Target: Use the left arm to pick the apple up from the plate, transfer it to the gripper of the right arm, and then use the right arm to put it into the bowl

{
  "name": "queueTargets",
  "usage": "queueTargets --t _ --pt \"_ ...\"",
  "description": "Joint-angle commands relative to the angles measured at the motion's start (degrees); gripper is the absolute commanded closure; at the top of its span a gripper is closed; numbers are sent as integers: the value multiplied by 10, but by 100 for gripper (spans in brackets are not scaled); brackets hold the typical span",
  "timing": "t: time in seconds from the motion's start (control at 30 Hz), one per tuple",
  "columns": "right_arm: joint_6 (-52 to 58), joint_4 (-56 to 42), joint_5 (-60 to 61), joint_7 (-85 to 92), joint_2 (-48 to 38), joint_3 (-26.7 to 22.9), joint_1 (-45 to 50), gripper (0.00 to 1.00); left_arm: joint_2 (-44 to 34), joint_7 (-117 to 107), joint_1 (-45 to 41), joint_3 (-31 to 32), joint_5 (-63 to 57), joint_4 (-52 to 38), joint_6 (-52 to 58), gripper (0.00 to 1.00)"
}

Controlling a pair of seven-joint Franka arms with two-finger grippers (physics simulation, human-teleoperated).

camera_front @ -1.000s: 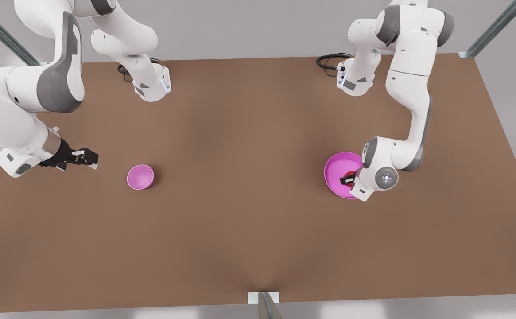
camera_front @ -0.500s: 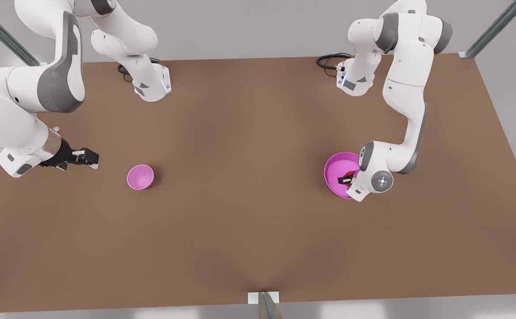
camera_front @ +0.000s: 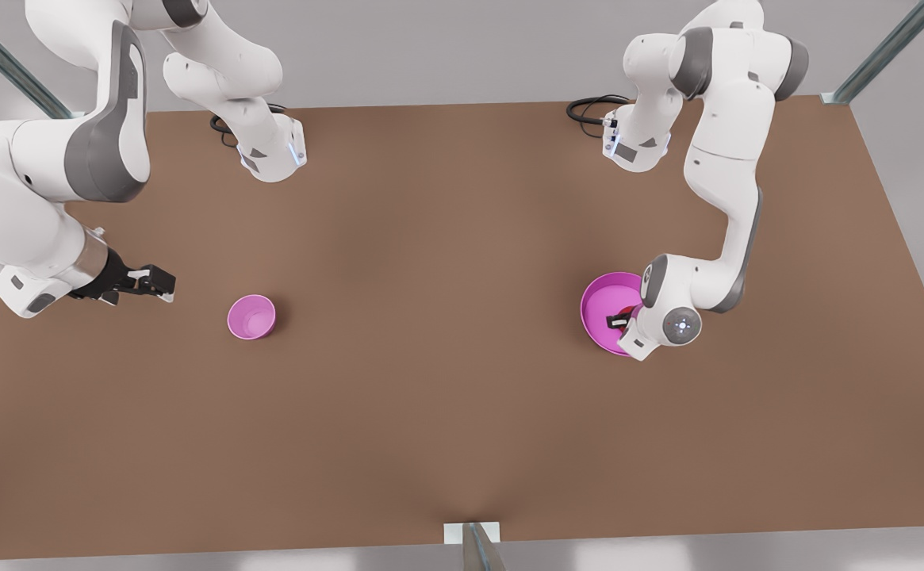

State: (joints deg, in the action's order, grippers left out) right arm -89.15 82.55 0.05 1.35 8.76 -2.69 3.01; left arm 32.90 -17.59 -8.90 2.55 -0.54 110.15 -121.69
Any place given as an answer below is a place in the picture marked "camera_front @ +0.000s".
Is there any magenta plate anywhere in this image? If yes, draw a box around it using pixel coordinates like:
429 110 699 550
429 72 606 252
580 271 654 357

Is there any pink bowl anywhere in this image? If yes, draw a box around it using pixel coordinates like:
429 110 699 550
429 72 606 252
227 294 278 341

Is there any silver frame post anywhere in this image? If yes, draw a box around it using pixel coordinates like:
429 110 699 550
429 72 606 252
820 0 924 106
0 4 75 121
443 521 507 571

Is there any black cable loop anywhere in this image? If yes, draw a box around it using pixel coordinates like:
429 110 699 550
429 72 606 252
566 94 634 140
209 102 289 149

